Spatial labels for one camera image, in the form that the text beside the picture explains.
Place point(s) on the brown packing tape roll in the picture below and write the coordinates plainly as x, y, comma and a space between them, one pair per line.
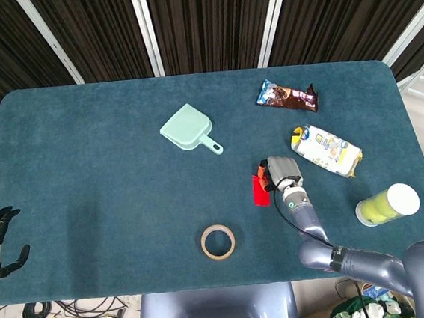
217, 241

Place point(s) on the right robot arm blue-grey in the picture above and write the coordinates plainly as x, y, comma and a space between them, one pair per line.
340, 244

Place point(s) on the teal table cloth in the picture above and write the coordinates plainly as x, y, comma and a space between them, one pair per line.
124, 182

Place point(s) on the cardboard box with rubbish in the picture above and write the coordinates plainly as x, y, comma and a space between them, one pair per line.
354, 308

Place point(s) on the mint green plastic dustpan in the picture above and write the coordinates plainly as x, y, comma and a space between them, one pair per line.
188, 130

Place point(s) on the white partition frame post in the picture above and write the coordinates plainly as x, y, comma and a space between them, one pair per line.
50, 39
410, 31
146, 30
273, 18

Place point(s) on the right robot hand grey orange-tipped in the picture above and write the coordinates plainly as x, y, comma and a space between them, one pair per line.
284, 169

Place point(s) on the blue-grey robot torso base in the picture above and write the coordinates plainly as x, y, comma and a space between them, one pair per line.
217, 312

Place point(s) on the brown chocolate snack wrapper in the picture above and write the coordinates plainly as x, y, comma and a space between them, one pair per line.
288, 97

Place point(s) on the red rectangular block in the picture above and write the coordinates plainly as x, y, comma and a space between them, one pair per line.
260, 195

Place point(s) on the tennis ball tube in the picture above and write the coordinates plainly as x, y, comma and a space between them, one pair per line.
387, 204

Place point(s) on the white yellow snack bag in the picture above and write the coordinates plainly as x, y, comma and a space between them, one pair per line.
325, 150

